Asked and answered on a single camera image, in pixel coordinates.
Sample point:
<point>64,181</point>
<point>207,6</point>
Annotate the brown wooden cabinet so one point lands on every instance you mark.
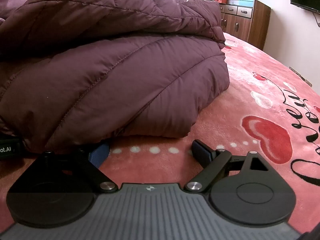
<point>246,23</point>

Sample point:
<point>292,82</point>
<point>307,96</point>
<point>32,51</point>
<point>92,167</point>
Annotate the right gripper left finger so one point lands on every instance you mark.
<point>57,189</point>

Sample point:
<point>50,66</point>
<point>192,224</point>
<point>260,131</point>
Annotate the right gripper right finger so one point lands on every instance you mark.
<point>244,189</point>

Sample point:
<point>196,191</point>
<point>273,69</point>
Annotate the pink heart print blanket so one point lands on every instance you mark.
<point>266,108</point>

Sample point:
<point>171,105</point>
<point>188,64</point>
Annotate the wall power socket strip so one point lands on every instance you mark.
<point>300,75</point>

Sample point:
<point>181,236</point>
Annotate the blue box on cabinet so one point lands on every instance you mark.
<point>241,3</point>

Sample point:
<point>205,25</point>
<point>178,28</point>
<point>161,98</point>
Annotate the purple down jacket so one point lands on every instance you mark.
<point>77,72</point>

